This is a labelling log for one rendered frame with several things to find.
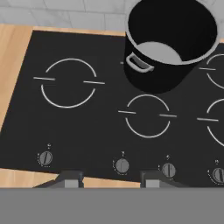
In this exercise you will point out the grey hob knob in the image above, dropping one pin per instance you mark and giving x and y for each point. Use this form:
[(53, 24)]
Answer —
[(45, 157), (122, 165), (168, 170), (218, 174)]

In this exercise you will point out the black cooking pot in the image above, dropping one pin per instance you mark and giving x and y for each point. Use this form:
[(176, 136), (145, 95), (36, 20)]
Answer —
[(166, 43)]

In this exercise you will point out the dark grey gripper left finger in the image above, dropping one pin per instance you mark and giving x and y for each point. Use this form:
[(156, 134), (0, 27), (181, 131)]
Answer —
[(71, 178)]

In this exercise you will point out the black hob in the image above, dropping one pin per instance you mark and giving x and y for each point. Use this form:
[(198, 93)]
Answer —
[(96, 116)]

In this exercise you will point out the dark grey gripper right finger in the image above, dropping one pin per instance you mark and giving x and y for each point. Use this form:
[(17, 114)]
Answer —
[(154, 178)]

